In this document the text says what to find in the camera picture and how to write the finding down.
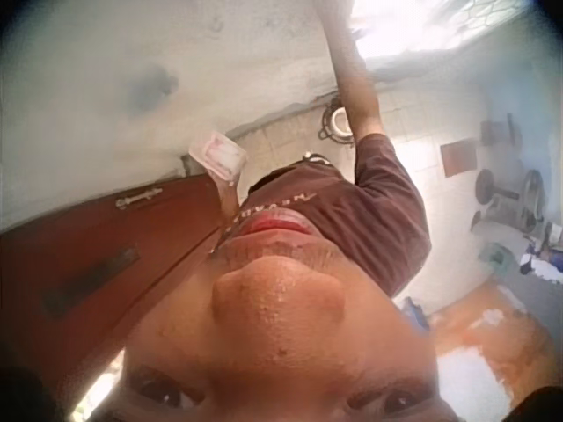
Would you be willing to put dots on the white plastic box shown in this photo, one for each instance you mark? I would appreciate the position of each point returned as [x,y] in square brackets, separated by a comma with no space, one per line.
[217,154]

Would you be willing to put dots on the brown square board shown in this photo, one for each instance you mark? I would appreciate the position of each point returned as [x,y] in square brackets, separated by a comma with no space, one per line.
[458,158]

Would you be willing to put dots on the orange floor mat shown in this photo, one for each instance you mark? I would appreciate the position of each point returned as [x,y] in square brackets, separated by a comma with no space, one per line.
[492,334]

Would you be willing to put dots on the green cloth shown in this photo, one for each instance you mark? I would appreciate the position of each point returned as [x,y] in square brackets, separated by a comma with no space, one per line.
[493,258]

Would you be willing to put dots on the heap of clothes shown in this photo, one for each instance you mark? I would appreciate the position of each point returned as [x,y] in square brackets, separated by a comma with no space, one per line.
[538,259]

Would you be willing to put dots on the brown wooden door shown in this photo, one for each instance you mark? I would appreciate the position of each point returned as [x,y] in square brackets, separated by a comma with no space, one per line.
[101,246]

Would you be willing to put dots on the grey dumbbell set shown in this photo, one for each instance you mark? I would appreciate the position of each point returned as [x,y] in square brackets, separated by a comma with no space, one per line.
[506,193]

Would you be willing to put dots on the bright window with grille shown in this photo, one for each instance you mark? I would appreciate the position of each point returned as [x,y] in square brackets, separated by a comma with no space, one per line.
[413,26]

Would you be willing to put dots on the metal door latch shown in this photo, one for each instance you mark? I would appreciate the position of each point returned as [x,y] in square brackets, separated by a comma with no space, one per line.
[137,198]

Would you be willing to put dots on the blue plastic object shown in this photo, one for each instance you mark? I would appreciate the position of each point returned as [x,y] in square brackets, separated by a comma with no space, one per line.
[413,311]

